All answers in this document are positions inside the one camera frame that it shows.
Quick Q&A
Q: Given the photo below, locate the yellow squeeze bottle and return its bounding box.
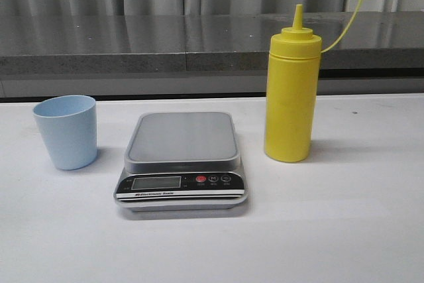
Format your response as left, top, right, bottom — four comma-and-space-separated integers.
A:
264, 0, 375, 163

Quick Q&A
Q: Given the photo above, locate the light blue plastic cup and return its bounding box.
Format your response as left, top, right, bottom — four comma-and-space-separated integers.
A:
32, 95, 97, 170

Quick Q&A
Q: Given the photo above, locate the silver digital kitchen scale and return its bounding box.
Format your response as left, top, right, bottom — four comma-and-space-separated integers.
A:
114, 111, 248, 211

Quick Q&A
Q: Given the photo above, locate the grey stone counter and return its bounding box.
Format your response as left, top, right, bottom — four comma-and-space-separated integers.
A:
1, 12, 423, 102

